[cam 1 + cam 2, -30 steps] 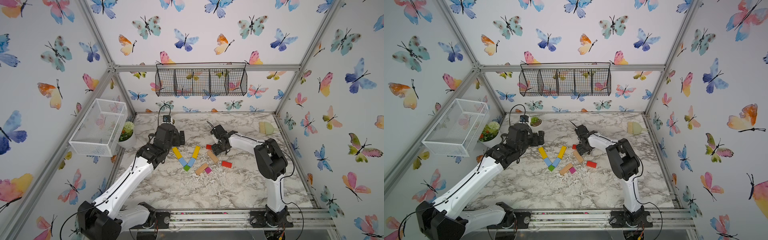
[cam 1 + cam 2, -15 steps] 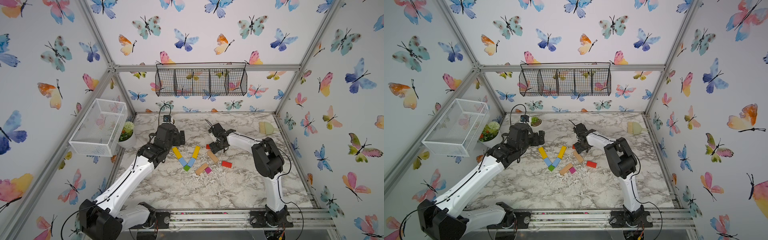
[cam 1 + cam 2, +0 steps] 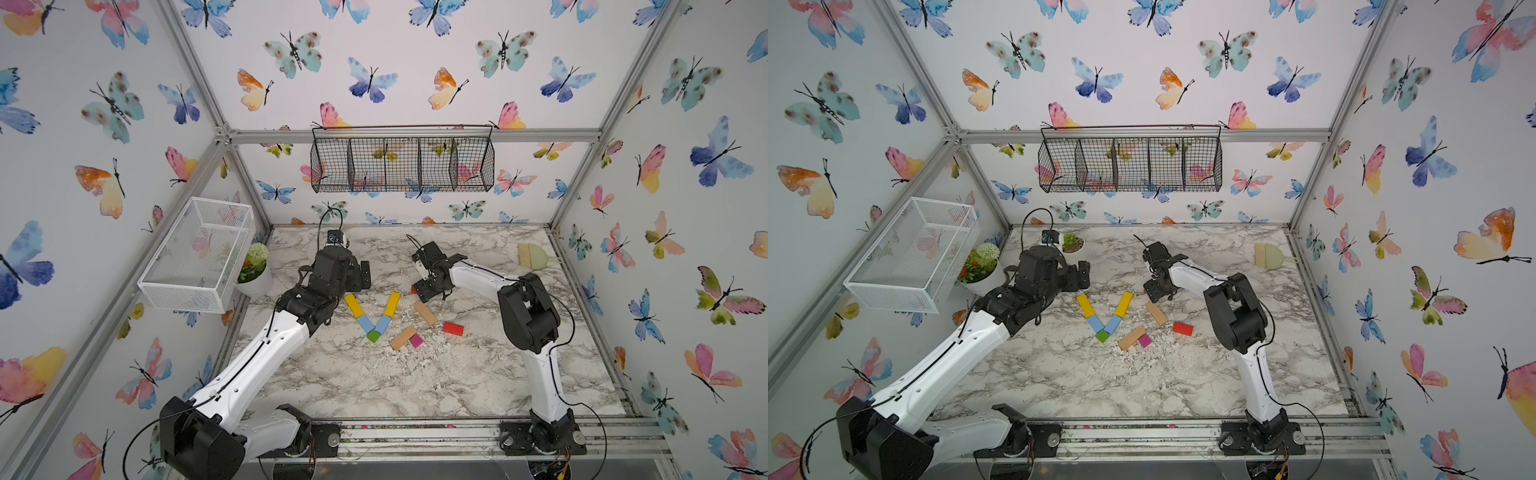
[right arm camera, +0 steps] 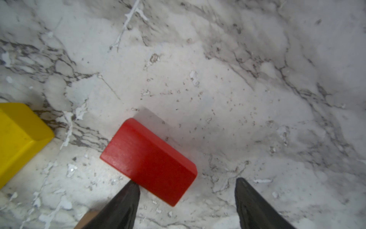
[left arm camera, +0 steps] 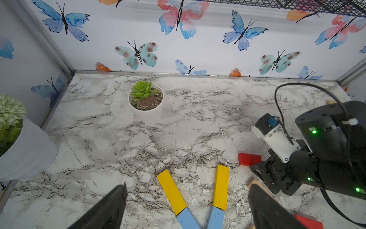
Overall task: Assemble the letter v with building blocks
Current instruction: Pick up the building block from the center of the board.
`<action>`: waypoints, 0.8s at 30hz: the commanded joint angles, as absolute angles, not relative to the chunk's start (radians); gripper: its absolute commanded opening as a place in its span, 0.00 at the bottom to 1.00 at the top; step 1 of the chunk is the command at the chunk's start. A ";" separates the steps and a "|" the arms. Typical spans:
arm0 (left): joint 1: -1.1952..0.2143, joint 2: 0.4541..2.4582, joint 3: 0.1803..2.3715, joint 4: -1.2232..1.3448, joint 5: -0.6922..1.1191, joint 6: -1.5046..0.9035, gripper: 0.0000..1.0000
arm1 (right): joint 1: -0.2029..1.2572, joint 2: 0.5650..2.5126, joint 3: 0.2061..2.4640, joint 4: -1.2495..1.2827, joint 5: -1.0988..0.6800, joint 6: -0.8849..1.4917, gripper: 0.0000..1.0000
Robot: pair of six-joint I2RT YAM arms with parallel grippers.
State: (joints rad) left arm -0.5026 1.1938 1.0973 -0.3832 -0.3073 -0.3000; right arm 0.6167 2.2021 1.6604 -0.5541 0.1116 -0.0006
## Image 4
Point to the yellow block long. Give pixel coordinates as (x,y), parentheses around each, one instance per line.
(23,135)

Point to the natural wood block lower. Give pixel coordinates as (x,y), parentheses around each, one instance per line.
(86,219)

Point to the red block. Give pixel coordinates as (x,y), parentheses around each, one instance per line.
(150,162)

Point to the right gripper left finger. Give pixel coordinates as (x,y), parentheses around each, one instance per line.
(120,212)

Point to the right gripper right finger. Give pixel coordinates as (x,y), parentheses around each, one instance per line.
(254,211)

